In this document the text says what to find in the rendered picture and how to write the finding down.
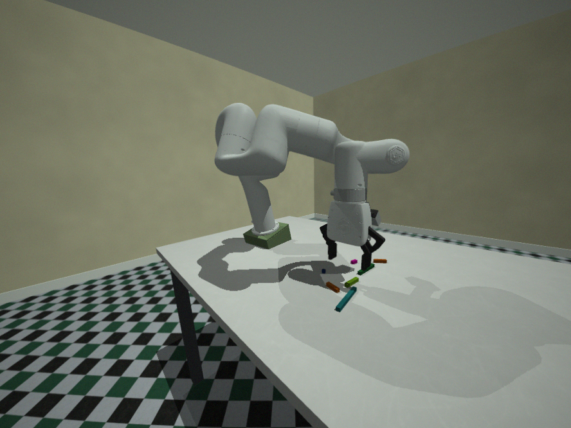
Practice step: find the turquoise rod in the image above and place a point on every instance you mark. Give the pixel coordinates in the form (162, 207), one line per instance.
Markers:
(346, 299)

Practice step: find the lime green rod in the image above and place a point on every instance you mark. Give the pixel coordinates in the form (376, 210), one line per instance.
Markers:
(351, 282)

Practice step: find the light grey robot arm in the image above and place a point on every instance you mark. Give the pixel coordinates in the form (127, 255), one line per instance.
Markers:
(279, 130)

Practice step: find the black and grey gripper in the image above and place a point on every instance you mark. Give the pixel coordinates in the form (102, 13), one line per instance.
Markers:
(350, 223)

